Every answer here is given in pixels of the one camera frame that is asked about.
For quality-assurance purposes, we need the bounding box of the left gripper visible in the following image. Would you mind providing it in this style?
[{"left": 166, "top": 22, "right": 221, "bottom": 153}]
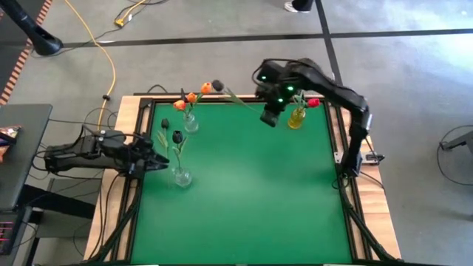
[{"left": 110, "top": 132, "right": 171, "bottom": 174}]

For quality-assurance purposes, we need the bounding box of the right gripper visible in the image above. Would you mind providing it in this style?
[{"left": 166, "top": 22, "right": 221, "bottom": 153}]
[{"left": 254, "top": 59, "right": 307, "bottom": 129}]

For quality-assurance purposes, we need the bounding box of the yellow glass vase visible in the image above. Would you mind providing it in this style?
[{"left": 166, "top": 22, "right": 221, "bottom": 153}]
[{"left": 287, "top": 106, "right": 307, "bottom": 130}]

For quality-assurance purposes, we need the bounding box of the clear round patterned glass vase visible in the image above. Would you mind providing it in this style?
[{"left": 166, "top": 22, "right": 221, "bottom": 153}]
[{"left": 171, "top": 166, "right": 194, "bottom": 188}]

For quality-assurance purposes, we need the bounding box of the clear ribbed glass vase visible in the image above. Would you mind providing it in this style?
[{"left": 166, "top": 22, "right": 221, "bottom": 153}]
[{"left": 183, "top": 112, "right": 200, "bottom": 134}]

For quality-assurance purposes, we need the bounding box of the black flat bar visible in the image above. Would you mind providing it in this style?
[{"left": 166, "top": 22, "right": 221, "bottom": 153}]
[{"left": 132, "top": 92, "right": 225, "bottom": 97}]

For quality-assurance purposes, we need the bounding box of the green table mat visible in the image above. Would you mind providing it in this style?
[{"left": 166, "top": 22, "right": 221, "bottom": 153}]
[{"left": 131, "top": 101, "right": 353, "bottom": 265}]

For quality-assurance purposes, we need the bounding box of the black desk foot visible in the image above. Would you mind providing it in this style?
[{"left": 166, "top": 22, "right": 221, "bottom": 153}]
[{"left": 17, "top": 183, "right": 96, "bottom": 219}]

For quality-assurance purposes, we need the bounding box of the black power supply box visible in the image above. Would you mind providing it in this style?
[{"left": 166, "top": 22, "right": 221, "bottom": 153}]
[{"left": 364, "top": 151, "right": 386, "bottom": 164}]

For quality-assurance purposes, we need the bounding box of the person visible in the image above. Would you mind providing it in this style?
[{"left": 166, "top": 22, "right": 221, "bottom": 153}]
[{"left": 283, "top": 0, "right": 315, "bottom": 14}]

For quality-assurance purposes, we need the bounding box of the grey desk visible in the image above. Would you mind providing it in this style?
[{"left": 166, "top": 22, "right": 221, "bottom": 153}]
[{"left": 0, "top": 103, "right": 53, "bottom": 212}]

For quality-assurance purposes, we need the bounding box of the colourful snack bag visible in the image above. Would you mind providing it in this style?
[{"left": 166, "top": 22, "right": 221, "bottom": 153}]
[{"left": 0, "top": 125, "right": 22, "bottom": 163}]

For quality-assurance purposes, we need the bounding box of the black floor stand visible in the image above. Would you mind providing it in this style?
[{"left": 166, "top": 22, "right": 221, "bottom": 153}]
[{"left": 0, "top": 0, "right": 64, "bottom": 57}]

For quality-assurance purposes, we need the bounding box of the backlit keyboard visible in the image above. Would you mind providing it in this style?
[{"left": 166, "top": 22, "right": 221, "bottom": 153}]
[{"left": 0, "top": 220, "right": 16, "bottom": 255}]

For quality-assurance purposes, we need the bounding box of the black floor mat orange edge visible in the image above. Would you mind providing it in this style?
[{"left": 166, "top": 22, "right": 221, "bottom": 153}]
[{"left": 0, "top": 0, "right": 53, "bottom": 106}]

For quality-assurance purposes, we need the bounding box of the black aluminium table frame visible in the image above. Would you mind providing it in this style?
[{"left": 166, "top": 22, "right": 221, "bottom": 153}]
[{"left": 83, "top": 94, "right": 404, "bottom": 266}]

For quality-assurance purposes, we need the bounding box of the yellow extension cable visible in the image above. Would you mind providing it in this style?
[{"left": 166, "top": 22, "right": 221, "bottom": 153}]
[{"left": 64, "top": 0, "right": 118, "bottom": 130}]

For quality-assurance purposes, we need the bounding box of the yellow cable with plug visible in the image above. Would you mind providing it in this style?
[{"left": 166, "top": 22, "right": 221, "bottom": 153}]
[{"left": 113, "top": 0, "right": 148, "bottom": 29}]

